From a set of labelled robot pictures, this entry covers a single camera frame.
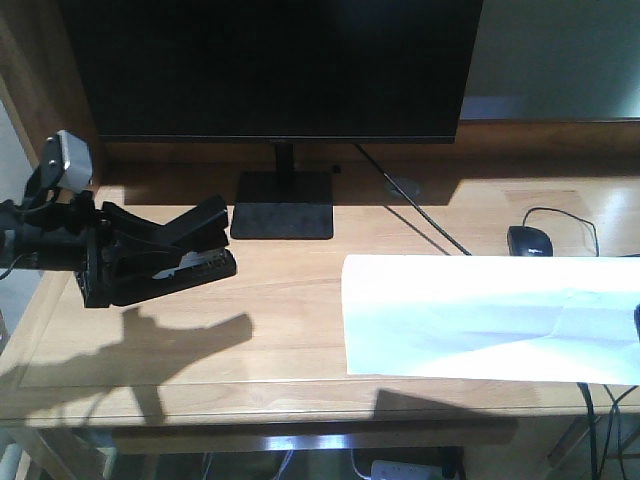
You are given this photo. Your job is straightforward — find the grey desk cable grommet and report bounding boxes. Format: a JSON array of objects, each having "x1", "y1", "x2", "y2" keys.
[{"x1": 385, "y1": 177, "x2": 421, "y2": 198}]

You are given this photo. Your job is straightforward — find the black stapler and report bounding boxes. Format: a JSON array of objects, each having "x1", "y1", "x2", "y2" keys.
[{"x1": 152, "y1": 195, "x2": 237, "y2": 296}]

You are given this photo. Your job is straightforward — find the black computer monitor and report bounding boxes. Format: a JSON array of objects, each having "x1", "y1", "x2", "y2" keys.
[{"x1": 59, "y1": 1, "x2": 483, "y2": 239}]

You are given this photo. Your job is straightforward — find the wooden desk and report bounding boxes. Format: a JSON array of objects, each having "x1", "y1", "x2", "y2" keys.
[{"x1": 1, "y1": 121, "x2": 639, "y2": 479}]

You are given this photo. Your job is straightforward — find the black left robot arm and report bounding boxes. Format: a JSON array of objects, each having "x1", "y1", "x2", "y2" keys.
[{"x1": 1, "y1": 180, "x2": 205, "y2": 308}]

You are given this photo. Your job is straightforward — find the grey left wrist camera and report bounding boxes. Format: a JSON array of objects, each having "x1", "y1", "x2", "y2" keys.
[{"x1": 41, "y1": 130, "x2": 93, "y2": 194}]

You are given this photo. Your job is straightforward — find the black computer mouse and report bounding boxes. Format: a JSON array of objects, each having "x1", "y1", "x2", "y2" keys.
[{"x1": 507, "y1": 225, "x2": 553, "y2": 257}]

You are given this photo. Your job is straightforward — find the white power strip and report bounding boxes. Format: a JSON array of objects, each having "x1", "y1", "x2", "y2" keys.
[{"x1": 370, "y1": 460, "x2": 442, "y2": 480}]

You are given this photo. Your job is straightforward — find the white paper sheet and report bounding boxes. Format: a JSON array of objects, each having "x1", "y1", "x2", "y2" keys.
[{"x1": 341, "y1": 255, "x2": 639, "y2": 385}]

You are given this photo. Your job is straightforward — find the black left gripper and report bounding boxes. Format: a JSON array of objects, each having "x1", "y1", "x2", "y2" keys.
[{"x1": 69, "y1": 194, "x2": 200, "y2": 308}]

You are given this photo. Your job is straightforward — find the black monitor cable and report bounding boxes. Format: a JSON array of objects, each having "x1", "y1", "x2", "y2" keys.
[{"x1": 353, "y1": 143, "x2": 474, "y2": 257}]

